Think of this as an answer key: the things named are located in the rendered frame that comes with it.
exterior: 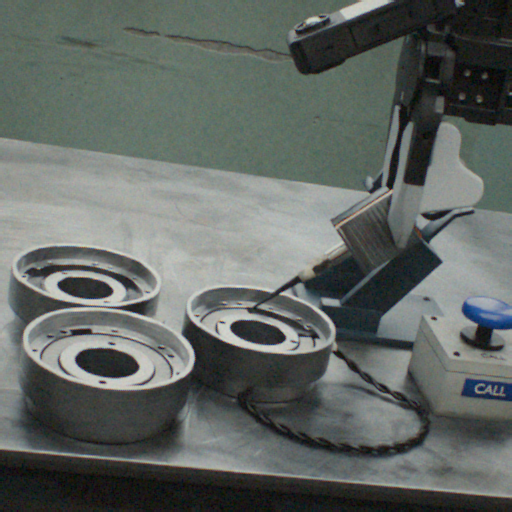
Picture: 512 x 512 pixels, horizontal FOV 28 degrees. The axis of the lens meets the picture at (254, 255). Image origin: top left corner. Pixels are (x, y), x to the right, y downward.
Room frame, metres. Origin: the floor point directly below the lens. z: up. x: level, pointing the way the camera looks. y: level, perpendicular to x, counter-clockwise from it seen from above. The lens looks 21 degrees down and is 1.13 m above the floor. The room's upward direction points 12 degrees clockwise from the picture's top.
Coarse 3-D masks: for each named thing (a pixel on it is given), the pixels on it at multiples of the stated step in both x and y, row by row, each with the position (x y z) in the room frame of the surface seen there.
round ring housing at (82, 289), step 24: (24, 264) 0.68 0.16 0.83; (48, 264) 0.70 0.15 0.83; (96, 264) 0.72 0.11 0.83; (120, 264) 0.72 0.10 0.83; (144, 264) 0.71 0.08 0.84; (24, 288) 0.63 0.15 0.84; (48, 288) 0.66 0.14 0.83; (72, 288) 0.69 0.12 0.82; (96, 288) 0.69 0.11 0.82; (120, 288) 0.68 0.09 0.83; (144, 288) 0.69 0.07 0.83; (24, 312) 0.63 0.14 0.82; (48, 312) 0.62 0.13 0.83; (144, 312) 0.65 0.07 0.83
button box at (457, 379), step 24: (432, 336) 0.68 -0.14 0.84; (456, 336) 0.68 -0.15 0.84; (504, 336) 0.70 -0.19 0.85; (432, 360) 0.67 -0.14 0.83; (456, 360) 0.64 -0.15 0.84; (480, 360) 0.65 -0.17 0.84; (504, 360) 0.66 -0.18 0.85; (432, 384) 0.66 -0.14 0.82; (456, 384) 0.65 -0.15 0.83; (480, 384) 0.65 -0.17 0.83; (504, 384) 0.65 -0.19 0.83; (432, 408) 0.65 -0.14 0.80; (456, 408) 0.65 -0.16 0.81; (480, 408) 0.65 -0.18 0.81; (504, 408) 0.65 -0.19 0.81
